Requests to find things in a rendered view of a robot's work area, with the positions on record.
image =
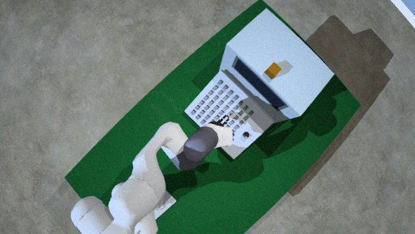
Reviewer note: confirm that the light blue keypad machine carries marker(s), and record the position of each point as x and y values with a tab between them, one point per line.
266	47

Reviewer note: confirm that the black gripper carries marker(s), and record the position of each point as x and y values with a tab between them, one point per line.
221	122

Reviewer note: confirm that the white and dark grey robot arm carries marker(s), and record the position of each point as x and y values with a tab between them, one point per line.
130	207

